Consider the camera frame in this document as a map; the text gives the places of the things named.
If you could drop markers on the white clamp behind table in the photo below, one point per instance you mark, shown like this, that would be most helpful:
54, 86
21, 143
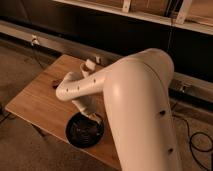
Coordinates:
98, 59

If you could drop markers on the white wall bracket left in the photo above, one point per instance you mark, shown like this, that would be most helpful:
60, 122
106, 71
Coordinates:
34, 40

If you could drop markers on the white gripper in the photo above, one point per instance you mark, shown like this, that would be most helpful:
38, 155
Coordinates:
87, 107

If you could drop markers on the white shelf frame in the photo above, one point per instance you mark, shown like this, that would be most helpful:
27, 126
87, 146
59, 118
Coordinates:
141, 16

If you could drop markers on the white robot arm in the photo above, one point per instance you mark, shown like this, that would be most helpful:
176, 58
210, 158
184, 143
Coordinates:
136, 99

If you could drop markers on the metal bracket right rail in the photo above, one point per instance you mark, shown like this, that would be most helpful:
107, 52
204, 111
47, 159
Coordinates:
182, 87

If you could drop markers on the black ceramic bowl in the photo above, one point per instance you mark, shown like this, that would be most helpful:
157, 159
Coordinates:
82, 132

